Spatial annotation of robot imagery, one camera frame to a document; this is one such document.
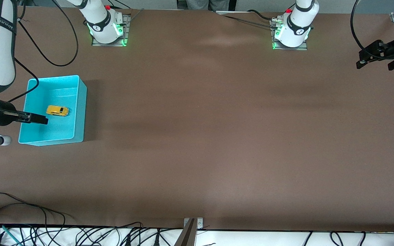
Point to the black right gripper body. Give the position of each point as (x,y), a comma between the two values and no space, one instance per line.
(3,116)

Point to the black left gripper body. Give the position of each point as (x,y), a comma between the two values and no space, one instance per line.
(389,49)

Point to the yellow beetle toy car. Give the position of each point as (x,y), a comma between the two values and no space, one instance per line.
(57,111)

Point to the teal plastic bin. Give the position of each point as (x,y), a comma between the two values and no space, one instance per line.
(63,130)

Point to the grey metal pole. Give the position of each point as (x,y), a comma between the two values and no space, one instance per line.
(186,237)

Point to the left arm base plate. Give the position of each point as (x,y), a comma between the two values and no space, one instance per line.
(304,47)

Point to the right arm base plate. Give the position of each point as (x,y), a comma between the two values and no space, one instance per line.
(126,32)

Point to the small metal bracket plate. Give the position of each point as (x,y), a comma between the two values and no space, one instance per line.
(199,223)

